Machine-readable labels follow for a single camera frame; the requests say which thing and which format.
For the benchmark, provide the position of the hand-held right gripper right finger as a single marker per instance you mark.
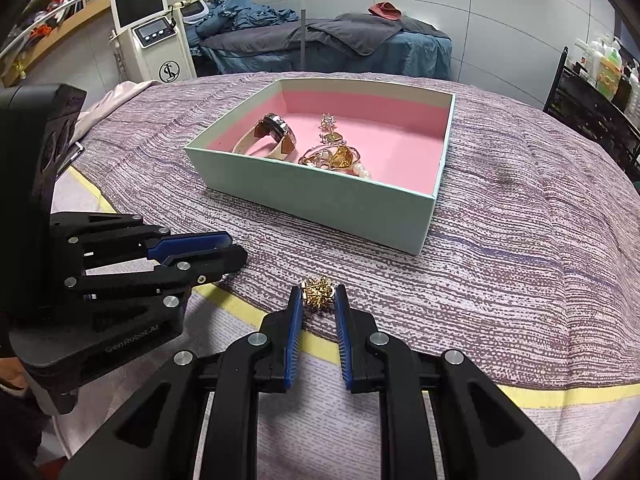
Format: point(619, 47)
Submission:
point(342, 340)

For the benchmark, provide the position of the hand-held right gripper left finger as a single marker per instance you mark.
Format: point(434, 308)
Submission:
point(295, 340)

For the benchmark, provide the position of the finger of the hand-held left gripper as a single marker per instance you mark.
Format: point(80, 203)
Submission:
point(215, 265)
point(195, 244)

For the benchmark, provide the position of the gold flower brooch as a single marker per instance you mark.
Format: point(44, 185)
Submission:
point(318, 296)

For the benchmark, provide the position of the mint box with pink lining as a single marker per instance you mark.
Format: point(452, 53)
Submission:
point(320, 200)

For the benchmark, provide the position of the silver tablet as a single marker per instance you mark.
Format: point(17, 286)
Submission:
point(70, 160)

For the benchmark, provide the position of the beige cloth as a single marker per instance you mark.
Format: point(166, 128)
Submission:
point(115, 105)

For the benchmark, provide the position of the wooden shelf unit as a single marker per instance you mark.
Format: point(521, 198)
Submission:
point(55, 30)

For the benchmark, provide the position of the white beauty machine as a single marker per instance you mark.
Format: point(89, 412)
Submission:
point(160, 55)

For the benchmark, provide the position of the grey metal pole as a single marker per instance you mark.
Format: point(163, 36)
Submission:
point(304, 45)

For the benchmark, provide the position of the white device with dark screen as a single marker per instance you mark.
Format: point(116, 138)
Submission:
point(195, 11)

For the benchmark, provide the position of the crumpled blue duvet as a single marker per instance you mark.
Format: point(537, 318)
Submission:
point(250, 15)

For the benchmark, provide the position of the grey towel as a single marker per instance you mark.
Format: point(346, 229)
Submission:
point(360, 32)

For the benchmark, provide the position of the massage bed with blue cover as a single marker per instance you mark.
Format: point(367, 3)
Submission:
point(415, 55)

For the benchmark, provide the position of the red cloth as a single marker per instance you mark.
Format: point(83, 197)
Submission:
point(386, 10)

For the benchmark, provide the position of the black trolley rack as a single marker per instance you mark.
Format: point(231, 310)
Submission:
point(590, 110)

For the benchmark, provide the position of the group of lotion bottles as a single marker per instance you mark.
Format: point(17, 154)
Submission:
point(607, 72)

